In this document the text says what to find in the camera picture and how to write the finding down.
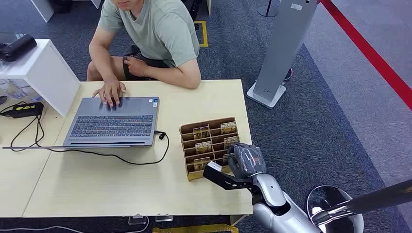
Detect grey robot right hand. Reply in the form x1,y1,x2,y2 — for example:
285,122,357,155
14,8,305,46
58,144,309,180
226,143,267,180

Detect person's right hand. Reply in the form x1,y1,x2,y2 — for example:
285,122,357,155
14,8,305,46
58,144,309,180
92,79,127,108

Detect person's left hand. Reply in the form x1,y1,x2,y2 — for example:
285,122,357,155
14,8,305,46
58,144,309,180
123,56,149,78

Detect hotel key card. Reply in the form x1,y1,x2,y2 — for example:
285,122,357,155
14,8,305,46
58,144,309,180
223,136,240,149
195,141,213,154
192,126,210,139
193,157,211,171
220,122,238,135

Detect brown slotted card holder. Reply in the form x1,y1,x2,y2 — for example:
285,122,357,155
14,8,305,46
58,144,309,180
179,116,241,182

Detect person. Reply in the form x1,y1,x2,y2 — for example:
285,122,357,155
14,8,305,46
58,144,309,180
86,0,202,109

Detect grey laptop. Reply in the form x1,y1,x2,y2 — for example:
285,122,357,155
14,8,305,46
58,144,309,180
2,96,161,151

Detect white cabinet box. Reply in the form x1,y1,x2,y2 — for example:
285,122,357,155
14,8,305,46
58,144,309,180
0,39,82,117

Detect black bag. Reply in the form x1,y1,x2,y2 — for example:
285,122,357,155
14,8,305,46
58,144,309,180
180,0,204,22

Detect black power adapter yellow label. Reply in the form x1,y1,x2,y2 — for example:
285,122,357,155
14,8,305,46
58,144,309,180
0,101,45,119

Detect clear plastic bottles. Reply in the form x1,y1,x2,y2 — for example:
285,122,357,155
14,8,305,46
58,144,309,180
0,78,43,103

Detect black device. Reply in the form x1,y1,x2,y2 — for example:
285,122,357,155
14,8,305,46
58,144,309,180
0,33,38,63

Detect white table leg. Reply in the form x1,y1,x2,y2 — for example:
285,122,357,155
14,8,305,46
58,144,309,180
30,0,55,23

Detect grey kiosk stand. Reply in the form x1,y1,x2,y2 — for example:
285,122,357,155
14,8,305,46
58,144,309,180
246,0,322,110

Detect round metal stand base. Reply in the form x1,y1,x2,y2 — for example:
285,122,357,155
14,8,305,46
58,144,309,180
257,0,279,18

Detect red barrier belt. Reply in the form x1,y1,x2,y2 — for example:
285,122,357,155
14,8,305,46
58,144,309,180
320,0,412,112

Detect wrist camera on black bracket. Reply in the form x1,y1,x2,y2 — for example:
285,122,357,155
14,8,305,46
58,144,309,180
202,161,254,191

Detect black laptop power cable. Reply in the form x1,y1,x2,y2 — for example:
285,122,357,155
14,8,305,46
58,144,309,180
9,113,170,166

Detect yellow metal frame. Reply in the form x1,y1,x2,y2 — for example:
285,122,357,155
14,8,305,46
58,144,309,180
152,223,240,233

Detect chrome stanchion post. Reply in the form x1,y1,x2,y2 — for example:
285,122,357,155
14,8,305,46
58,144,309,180
306,179,412,233

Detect white cable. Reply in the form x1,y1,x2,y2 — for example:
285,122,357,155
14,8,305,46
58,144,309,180
0,216,150,233

